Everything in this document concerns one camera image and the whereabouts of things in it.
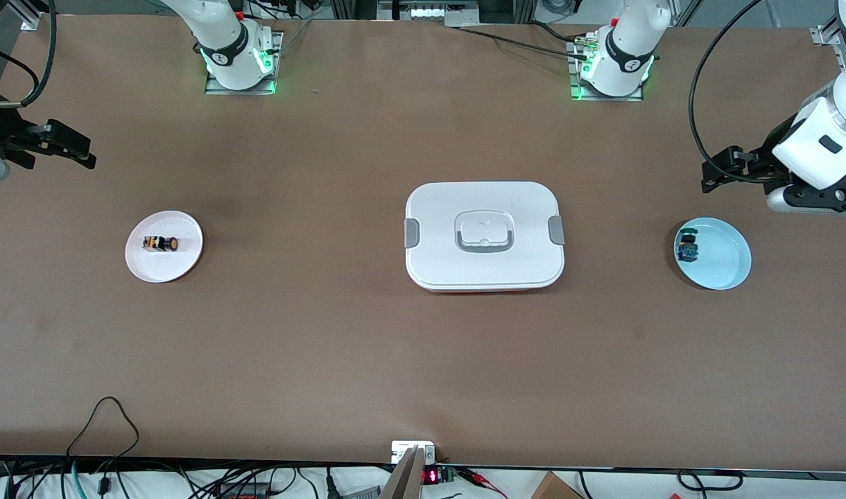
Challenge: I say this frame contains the white lunch box grey clips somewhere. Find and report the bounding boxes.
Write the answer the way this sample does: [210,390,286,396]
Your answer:
[404,182,566,293]

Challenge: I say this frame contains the brown cardboard box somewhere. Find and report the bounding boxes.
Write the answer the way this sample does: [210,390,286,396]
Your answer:
[530,471,585,499]

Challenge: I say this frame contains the light blue round plate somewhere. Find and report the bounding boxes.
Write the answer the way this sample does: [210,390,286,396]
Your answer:
[673,217,752,290]

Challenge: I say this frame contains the pink round plate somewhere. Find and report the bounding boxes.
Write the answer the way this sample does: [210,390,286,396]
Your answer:
[125,210,204,283]

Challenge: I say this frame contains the white power strip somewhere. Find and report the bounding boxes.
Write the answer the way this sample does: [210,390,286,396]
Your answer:
[378,0,481,27]

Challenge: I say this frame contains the red alligator clip lead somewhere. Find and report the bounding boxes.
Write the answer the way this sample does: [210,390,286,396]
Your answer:
[461,468,508,499]

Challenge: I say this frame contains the grey aluminium bar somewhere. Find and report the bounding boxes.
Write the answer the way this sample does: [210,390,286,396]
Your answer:
[380,447,427,499]

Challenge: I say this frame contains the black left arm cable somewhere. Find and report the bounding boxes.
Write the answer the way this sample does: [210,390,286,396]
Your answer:
[688,0,788,184]

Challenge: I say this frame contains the blue black switch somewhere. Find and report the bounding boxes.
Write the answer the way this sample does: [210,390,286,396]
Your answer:
[677,227,701,263]

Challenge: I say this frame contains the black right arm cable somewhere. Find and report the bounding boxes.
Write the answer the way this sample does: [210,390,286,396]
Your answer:
[0,0,58,108]

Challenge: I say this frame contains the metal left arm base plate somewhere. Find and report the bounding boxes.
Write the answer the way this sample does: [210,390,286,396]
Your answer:
[569,35,644,102]

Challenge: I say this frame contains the black cable to arm base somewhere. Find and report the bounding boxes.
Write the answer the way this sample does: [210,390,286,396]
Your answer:
[454,26,594,58]

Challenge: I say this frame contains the thin black looped cable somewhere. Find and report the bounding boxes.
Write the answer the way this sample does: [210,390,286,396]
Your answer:
[66,396,141,462]

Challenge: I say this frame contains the black coiled cable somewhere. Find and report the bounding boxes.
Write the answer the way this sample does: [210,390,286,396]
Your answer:
[676,469,744,499]

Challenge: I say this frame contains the small white mount block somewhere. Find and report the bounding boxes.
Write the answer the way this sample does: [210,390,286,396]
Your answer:
[391,441,436,465]

